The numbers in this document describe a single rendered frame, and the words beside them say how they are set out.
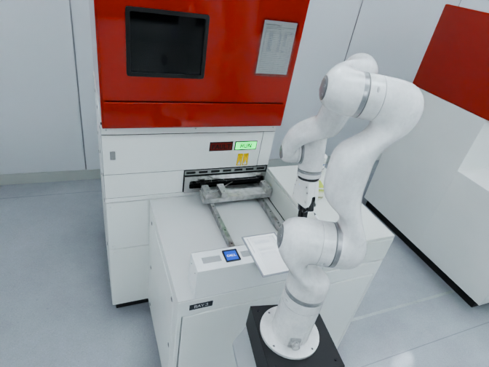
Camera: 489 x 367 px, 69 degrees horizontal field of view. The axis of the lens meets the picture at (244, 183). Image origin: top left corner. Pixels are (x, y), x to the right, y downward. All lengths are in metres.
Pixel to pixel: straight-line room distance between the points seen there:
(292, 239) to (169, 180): 0.97
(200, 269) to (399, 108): 0.82
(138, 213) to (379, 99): 1.34
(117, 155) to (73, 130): 1.62
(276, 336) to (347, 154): 0.61
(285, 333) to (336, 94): 0.70
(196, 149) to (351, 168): 0.99
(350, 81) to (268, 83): 0.87
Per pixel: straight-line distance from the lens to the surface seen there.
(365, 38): 3.87
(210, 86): 1.53
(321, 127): 1.09
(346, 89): 0.78
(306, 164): 1.22
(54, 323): 2.39
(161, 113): 1.52
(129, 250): 1.99
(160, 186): 1.76
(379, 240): 1.66
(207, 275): 1.29
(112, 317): 2.35
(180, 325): 1.49
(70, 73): 3.06
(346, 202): 0.87
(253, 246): 1.38
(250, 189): 1.84
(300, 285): 1.00
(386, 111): 0.82
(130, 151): 1.64
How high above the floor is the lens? 1.88
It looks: 32 degrees down
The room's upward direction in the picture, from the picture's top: 11 degrees clockwise
